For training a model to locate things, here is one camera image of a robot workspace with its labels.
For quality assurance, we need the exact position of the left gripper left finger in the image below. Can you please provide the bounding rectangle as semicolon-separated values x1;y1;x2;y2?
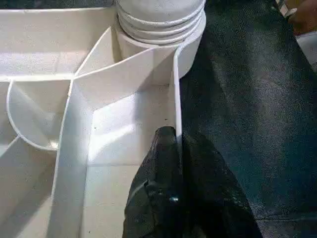
121;126;185;238

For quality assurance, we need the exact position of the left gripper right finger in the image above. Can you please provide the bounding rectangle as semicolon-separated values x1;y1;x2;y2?
181;131;263;238

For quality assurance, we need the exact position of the white plastic table top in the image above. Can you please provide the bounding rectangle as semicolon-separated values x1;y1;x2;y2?
0;5;208;238

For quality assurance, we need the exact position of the white plastic table leg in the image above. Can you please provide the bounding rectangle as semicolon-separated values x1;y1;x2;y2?
114;0;207;46

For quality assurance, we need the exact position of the black work mat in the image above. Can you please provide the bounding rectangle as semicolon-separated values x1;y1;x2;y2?
176;0;317;238

